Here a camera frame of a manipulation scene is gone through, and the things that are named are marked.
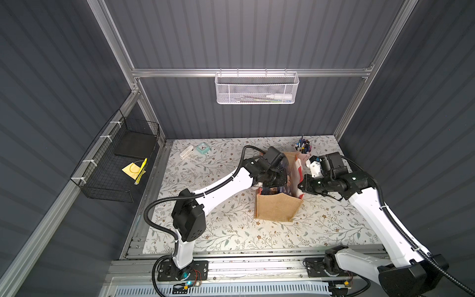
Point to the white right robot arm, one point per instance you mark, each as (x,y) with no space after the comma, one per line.
(411,269)

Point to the small teal card box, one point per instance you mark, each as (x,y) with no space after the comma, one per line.
(203,148)

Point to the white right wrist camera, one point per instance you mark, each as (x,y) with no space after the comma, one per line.
(315,168)

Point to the black tray in basket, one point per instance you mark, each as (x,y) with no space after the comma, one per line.
(135,145)

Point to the white marker in basket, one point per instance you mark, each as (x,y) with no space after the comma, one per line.
(280,97)

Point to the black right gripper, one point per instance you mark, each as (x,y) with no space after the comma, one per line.
(307,185)

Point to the yellow pen in basket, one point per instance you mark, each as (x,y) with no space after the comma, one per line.
(141,171)

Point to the burlap canvas bag red panel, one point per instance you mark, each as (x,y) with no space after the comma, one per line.
(282,203)

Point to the dark portrait book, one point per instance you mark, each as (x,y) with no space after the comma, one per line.
(273,191)

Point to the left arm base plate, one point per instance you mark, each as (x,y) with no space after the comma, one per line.
(168,271)

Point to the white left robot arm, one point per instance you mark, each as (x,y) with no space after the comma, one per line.
(255,166)

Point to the yellow sticky note pad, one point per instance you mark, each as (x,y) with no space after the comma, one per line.
(132,169)

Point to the white wire mesh basket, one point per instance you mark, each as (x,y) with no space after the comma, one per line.
(251,88)

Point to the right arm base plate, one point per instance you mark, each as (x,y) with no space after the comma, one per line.
(315,268)

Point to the pink pen holder cup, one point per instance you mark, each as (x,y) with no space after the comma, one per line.
(303,145)

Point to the black wire wall basket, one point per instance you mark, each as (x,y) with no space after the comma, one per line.
(99,175)

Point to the floral table mat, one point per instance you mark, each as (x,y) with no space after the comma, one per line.
(320,222)

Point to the white eraser block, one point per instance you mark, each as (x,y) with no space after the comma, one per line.
(186,152)

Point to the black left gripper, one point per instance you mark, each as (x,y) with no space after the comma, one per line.
(278,178)

